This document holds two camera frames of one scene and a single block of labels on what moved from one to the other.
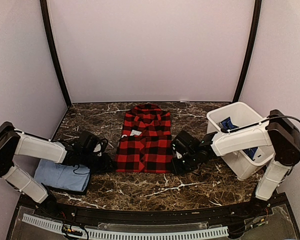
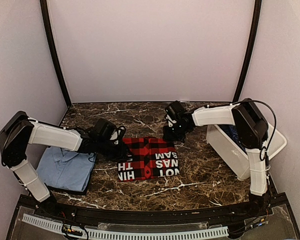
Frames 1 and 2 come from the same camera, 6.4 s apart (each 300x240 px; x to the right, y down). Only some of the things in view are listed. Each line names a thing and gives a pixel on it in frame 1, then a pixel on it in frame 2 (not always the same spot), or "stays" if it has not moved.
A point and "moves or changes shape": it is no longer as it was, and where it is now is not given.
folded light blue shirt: (71, 177) stays
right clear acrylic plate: (278, 226) stays
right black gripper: (178, 170) → (167, 136)
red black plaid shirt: (146, 145) moves or changes shape
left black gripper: (105, 167) → (121, 155)
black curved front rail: (91, 215) stays
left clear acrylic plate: (23, 230) stays
